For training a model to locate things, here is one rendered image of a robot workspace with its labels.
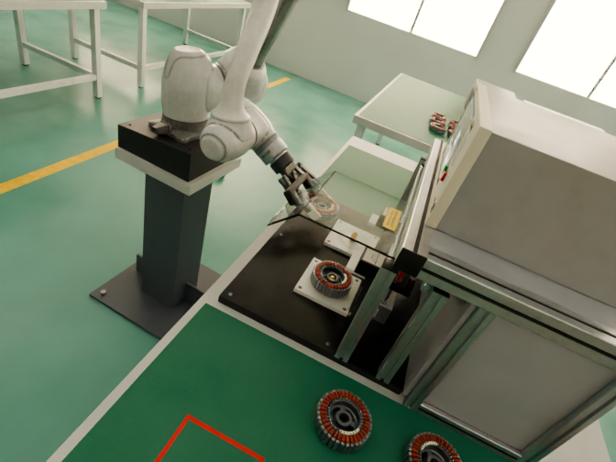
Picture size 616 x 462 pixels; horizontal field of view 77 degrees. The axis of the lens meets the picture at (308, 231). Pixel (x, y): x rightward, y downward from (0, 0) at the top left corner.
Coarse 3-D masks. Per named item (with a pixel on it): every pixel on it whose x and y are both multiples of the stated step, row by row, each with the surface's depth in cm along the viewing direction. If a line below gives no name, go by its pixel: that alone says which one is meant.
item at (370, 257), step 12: (372, 252) 96; (348, 264) 96; (360, 264) 93; (372, 264) 92; (360, 276) 95; (372, 276) 93; (396, 276) 95; (408, 276) 96; (396, 288) 92; (384, 300) 96
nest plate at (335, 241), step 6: (330, 234) 122; (336, 234) 123; (324, 240) 119; (330, 240) 120; (336, 240) 120; (342, 240) 121; (348, 240) 122; (330, 246) 118; (336, 246) 118; (342, 246) 119; (348, 246) 120; (354, 246) 121; (360, 246) 122; (342, 252) 118; (348, 252) 117; (354, 252) 118; (360, 252) 119
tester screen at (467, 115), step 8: (472, 96) 98; (472, 104) 89; (464, 112) 101; (472, 112) 83; (464, 120) 91; (456, 128) 100; (464, 128) 84; (456, 136) 92; (448, 144) 102; (440, 176) 87
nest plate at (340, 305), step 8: (312, 264) 108; (304, 272) 104; (304, 280) 102; (360, 280) 108; (296, 288) 99; (304, 288) 100; (312, 288) 100; (352, 288) 105; (304, 296) 99; (312, 296) 98; (320, 296) 99; (352, 296) 102; (328, 304) 97; (336, 304) 98; (344, 304) 99; (336, 312) 97; (344, 312) 97
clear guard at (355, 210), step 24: (312, 192) 84; (336, 192) 85; (360, 192) 88; (384, 192) 92; (288, 216) 76; (312, 216) 75; (336, 216) 77; (360, 216) 80; (384, 216) 83; (360, 240) 73; (384, 240) 75
